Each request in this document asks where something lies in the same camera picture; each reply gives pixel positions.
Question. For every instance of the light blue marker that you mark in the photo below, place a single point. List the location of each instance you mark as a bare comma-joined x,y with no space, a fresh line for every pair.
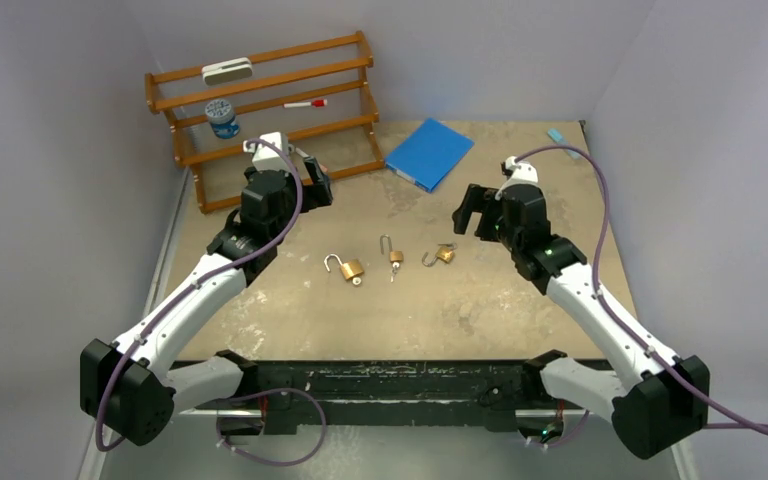
558,138

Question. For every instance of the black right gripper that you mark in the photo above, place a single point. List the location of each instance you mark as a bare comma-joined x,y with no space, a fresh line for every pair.
478,200

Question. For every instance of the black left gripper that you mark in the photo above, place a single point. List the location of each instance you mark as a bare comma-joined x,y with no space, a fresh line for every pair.
316,195

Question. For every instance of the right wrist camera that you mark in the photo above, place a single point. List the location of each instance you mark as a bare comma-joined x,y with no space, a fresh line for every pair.
517,172

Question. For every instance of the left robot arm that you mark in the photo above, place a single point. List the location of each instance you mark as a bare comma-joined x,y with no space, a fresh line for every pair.
128,385

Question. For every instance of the white eraser block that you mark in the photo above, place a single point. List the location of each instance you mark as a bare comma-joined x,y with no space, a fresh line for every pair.
227,71

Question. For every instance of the blue folder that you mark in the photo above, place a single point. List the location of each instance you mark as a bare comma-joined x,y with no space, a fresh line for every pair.
428,154

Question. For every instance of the wooden tiered rack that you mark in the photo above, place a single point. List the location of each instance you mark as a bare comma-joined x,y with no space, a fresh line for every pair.
334,69

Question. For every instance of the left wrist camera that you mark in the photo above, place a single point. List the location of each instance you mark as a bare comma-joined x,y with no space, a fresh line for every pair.
270,152

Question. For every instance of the large brass padlock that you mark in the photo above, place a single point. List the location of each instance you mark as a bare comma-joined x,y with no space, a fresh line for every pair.
352,271

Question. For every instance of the red capped marker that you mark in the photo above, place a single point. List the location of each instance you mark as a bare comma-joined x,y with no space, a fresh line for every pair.
316,103

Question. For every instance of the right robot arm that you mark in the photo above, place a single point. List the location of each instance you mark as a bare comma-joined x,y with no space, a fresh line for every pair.
646,395

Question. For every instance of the small brass padlock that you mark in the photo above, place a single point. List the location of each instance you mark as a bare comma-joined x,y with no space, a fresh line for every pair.
445,253
395,257

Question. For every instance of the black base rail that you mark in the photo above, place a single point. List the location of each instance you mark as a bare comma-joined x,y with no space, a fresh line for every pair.
496,395

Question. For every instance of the blue white jar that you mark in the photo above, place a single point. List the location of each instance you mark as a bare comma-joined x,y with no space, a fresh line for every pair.
221,116

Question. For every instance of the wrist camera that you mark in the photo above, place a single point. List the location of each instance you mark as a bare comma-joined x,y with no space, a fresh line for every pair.
270,152
517,172

